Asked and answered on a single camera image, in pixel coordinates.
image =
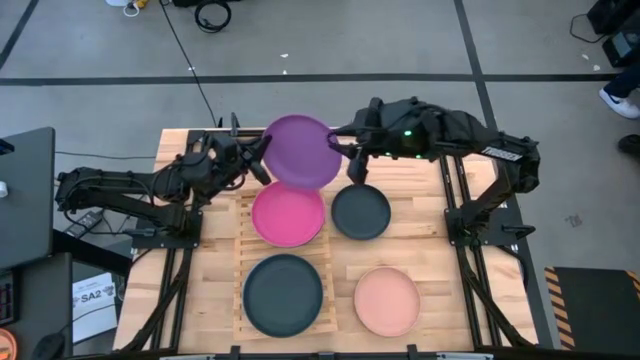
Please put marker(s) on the large black plate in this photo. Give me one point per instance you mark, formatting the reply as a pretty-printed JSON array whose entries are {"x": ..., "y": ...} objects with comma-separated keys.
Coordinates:
[{"x": 282, "y": 295}]

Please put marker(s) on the black side desk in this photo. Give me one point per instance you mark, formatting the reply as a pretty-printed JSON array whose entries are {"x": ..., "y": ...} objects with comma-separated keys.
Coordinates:
[{"x": 25, "y": 195}]

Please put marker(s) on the black computer mouse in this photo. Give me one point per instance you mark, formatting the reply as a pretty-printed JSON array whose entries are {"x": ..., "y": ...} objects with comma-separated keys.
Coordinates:
[{"x": 47, "y": 346}]

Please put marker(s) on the black aluminium table frame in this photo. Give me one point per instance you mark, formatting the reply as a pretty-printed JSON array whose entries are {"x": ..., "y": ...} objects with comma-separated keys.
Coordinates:
[{"x": 450, "y": 190}]

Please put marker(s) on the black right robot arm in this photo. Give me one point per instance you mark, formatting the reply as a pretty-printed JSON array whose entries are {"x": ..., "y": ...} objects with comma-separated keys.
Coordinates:
[{"x": 500, "y": 150}]

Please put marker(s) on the slatted wooden shelf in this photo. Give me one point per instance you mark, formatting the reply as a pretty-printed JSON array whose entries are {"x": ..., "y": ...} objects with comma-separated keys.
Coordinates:
[{"x": 327, "y": 250}]

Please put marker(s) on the white SA2 paper sign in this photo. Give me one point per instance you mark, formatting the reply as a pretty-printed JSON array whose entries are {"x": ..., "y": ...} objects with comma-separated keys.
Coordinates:
[{"x": 94, "y": 305}]

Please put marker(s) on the black power adapter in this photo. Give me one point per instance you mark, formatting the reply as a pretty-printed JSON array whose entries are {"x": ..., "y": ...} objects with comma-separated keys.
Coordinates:
[{"x": 82, "y": 225}]

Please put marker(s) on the hazard striped floor mat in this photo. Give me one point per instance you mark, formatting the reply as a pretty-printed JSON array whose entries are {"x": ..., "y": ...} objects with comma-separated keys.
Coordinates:
[{"x": 595, "y": 310}]

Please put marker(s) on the black equipment case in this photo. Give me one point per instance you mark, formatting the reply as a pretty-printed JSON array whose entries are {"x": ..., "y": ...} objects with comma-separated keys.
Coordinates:
[
  {"x": 612, "y": 15},
  {"x": 620, "y": 47}
]

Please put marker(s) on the person's foot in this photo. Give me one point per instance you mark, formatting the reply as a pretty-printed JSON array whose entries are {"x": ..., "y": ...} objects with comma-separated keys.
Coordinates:
[
  {"x": 619, "y": 104},
  {"x": 630, "y": 144}
]

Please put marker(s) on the orange round disc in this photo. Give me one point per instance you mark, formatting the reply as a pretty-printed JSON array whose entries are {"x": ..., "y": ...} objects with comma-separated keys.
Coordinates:
[{"x": 6, "y": 345}]

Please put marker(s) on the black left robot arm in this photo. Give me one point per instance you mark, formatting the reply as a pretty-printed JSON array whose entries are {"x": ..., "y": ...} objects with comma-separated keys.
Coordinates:
[{"x": 110, "y": 190}]

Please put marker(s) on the large peach plate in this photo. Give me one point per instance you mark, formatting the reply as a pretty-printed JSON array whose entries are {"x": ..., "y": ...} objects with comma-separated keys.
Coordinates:
[{"x": 387, "y": 301}]

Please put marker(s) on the large purple plate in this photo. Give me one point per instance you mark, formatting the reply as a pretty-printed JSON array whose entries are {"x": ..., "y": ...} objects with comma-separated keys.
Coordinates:
[{"x": 301, "y": 152}]

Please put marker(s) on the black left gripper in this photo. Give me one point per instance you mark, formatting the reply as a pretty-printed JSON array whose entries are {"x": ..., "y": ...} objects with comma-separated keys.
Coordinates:
[{"x": 225, "y": 157}]

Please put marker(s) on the person's leg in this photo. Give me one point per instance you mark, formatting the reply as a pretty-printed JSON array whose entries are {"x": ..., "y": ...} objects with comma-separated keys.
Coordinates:
[{"x": 625, "y": 82}]

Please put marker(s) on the small black plate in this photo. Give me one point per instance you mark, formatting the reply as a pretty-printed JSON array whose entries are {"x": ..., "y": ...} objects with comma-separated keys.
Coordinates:
[{"x": 361, "y": 211}]

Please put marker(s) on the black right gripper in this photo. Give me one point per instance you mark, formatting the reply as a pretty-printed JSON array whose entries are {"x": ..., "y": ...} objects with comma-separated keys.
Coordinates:
[{"x": 380, "y": 127}]

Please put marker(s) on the small magenta plate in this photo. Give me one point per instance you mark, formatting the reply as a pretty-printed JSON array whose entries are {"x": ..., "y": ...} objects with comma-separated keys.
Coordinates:
[{"x": 287, "y": 214}]

